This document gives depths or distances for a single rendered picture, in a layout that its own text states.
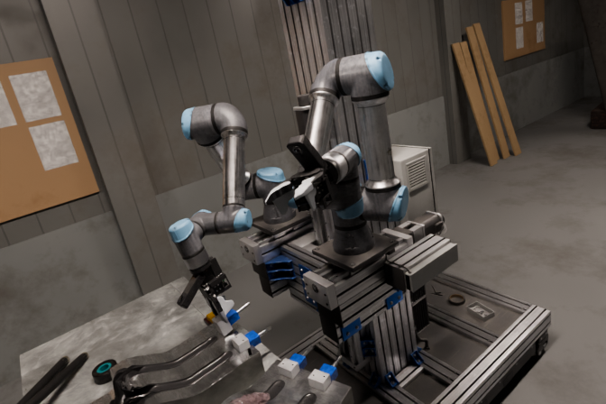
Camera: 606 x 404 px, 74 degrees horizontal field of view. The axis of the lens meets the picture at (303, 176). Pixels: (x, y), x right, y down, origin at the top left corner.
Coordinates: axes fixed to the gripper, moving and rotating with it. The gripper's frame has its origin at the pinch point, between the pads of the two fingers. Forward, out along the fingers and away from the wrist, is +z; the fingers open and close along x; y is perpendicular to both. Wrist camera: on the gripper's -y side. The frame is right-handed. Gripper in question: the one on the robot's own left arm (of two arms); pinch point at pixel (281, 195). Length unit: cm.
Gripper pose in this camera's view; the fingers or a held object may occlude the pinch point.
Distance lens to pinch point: 80.1
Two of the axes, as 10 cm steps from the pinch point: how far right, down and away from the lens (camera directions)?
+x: -8.3, 1.5, 5.3
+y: 3.1, 9.3, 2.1
